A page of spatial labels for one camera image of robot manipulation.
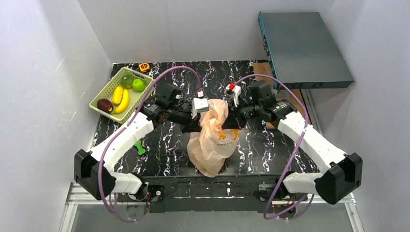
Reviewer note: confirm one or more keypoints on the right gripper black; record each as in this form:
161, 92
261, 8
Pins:
235, 118

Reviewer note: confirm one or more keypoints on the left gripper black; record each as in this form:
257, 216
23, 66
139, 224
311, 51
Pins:
192, 123

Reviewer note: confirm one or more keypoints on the translucent peach plastic bag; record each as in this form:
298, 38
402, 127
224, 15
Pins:
209, 148

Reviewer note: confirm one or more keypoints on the pale green plastic basket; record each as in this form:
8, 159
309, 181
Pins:
135, 97

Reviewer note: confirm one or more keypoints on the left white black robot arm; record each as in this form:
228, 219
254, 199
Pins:
94, 169

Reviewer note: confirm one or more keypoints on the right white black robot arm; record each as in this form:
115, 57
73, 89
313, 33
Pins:
339, 173

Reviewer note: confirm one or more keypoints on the green fake custard apple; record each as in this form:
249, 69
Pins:
138, 85

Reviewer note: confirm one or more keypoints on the yellow fake banana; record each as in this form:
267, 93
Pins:
123, 104

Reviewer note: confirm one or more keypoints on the green fake lime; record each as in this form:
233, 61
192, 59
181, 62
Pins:
127, 81

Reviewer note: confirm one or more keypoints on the dark purple fake plum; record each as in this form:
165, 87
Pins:
105, 105

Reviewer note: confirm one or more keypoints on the green bone-shaped toy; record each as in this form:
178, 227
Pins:
140, 149

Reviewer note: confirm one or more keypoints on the brown wooden board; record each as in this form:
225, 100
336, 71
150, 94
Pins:
266, 73

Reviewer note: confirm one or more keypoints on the orange tape measure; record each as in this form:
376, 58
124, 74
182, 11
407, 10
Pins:
144, 67

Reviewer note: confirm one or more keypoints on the grey metal box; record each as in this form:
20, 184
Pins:
301, 52

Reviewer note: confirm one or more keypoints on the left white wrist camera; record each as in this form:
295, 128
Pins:
199, 104

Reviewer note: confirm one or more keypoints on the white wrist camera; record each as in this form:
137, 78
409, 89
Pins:
233, 91
199, 104

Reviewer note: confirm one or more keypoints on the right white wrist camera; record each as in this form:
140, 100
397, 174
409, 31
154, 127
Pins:
233, 91

